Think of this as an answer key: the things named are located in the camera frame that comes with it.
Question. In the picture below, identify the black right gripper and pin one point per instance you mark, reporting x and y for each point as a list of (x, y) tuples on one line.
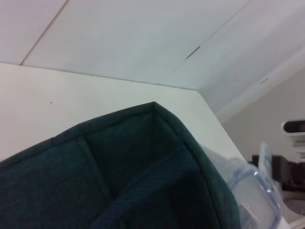
[(286, 171)]

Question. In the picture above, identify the dark teal insulated lunch bag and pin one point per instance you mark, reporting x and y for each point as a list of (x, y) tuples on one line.
[(95, 179)]

